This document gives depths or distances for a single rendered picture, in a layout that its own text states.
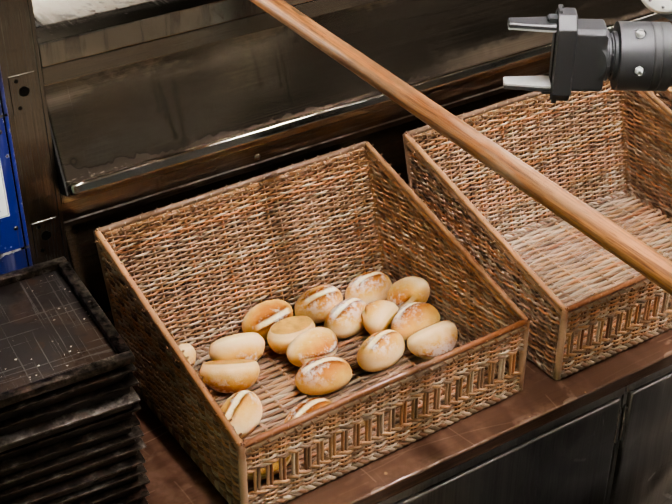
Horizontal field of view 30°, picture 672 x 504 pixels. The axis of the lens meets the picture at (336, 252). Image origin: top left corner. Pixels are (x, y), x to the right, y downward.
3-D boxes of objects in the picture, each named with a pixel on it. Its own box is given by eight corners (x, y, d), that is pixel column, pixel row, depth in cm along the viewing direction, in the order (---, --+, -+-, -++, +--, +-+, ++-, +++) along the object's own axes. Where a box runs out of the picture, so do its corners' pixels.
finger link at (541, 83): (504, 85, 163) (552, 86, 162) (502, 74, 165) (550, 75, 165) (503, 96, 164) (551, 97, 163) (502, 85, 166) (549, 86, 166)
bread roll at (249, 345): (264, 325, 215) (272, 354, 213) (259, 340, 221) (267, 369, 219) (208, 337, 213) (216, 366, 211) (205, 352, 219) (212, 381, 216)
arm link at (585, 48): (562, 24, 154) (660, 26, 153) (554, -6, 162) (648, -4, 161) (552, 116, 161) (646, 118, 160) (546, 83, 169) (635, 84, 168)
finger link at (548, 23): (507, 21, 161) (555, 22, 161) (508, 31, 158) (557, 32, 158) (507, 9, 160) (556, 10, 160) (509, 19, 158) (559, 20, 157)
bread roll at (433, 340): (457, 312, 219) (472, 340, 217) (442, 327, 224) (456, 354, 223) (411, 330, 214) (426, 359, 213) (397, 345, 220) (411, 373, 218)
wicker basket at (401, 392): (103, 359, 221) (85, 226, 205) (366, 259, 247) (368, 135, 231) (242, 528, 187) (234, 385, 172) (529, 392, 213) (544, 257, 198)
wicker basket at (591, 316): (392, 253, 248) (396, 130, 233) (604, 175, 274) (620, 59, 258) (555, 386, 214) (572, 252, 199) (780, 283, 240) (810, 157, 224)
